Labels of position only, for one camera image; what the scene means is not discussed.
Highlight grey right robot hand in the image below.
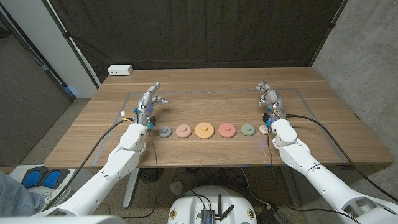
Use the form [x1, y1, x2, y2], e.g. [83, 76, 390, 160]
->
[256, 80, 287, 124]

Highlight thin black left wrist cable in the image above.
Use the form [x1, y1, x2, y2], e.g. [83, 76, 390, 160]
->
[121, 127, 159, 220]

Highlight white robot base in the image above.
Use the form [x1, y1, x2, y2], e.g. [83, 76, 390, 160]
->
[167, 185, 258, 224]

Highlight black round floor object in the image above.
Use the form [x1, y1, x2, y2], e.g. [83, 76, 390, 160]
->
[139, 167, 165, 184]

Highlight black backdrop curtain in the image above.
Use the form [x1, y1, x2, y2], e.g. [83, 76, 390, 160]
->
[48, 0, 348, 84]

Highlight black power adapter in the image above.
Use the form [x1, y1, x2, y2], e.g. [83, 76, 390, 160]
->
[256, 205, 289, 224]

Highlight grey toy ring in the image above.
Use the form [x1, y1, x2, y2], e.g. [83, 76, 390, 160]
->
[158, 126, 173, 139]

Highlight grey table leg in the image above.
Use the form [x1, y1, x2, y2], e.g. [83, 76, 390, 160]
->
[279, 166, 302, 208]

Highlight green toy ring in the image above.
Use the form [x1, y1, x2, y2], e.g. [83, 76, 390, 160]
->
[241, 123, 256, 137]

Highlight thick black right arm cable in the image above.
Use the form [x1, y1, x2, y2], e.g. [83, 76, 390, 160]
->
[285, 113, 398, 203]

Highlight white table leg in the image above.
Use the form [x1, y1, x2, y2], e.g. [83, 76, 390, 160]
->
[122, 167, 141, 209]

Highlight grey round floor object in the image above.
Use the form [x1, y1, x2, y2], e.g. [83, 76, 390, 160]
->
[170, 181, 185, 197]

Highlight black foot pedal blue pads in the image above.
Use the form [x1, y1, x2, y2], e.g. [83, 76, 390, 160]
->
[21, 166, 72, 190]

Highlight red toy ring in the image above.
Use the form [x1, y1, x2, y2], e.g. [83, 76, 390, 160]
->
[218, 122, 237, 139]

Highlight black backdrop stand pole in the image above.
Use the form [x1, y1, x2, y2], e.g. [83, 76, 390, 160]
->
[42, 0, 101, 88]
[310, 0, 349, 67]

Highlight orange toy ring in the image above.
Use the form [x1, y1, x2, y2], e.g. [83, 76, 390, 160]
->
[194, 121, 215, 140]

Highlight pink toy ring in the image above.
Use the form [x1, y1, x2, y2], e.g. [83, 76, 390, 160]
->
[175, 124, 193, 139]

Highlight white robot torso edge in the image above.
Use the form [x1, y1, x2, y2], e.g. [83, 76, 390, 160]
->
[0, 215, 127, 224]

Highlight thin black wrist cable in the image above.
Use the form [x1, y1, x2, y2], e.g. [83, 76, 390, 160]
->
[121, 127, 159, 220]
[266, 132, 363, 224]

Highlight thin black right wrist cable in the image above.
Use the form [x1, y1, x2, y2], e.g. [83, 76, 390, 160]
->
[266, 132, 363, 224]

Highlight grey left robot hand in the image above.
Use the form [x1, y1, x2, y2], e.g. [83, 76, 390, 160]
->
[132, 81, 169, 127]

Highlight white sneaker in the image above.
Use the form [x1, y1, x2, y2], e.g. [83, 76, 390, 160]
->
[43, 185, 72, 206]

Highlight white power strip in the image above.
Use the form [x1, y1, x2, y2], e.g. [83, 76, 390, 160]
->
[107, 64, 134, 77]

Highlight person leg in jeans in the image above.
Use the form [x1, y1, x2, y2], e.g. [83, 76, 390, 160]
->
[0, 170, 47, 217]

